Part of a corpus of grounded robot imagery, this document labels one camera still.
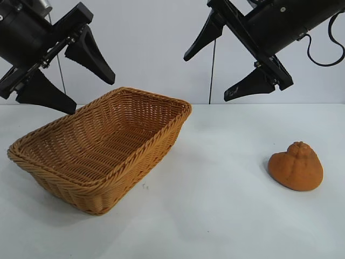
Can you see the orange-brown bread bun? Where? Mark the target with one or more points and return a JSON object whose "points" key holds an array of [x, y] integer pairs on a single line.
{"points": [[293, 170]]}

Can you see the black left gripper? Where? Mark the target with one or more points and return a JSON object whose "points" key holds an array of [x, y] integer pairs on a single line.
{"points": [[81, 16]]}

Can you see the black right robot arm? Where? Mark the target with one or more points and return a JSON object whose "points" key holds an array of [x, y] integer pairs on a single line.
{"points": [[285, 27]]}

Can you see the brown woven wicker basket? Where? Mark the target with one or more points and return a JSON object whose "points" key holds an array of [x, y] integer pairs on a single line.
{"points": [[107, 151]]}

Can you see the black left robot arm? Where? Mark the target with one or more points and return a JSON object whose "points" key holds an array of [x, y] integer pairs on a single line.
{"points": [[21, 35]]}

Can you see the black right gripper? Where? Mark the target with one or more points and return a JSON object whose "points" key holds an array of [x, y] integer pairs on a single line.
{"points": [[242, 29]]}

